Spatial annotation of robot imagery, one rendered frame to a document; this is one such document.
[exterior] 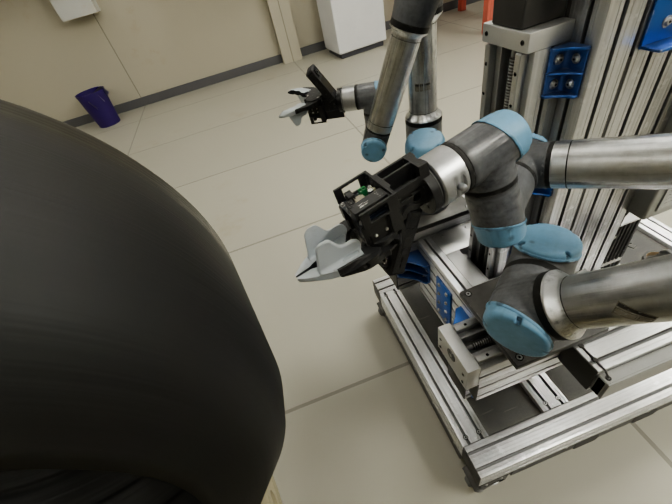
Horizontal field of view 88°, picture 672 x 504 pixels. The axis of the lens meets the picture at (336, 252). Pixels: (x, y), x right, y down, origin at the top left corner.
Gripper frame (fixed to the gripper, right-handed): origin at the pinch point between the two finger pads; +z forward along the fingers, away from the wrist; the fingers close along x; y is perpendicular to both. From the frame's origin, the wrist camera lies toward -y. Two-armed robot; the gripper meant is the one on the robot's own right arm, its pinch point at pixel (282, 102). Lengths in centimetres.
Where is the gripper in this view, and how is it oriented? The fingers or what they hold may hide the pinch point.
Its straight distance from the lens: 125.8
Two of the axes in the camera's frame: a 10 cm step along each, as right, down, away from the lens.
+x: 1.2, -7.9, 6.0
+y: 2.2, 6.1, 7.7
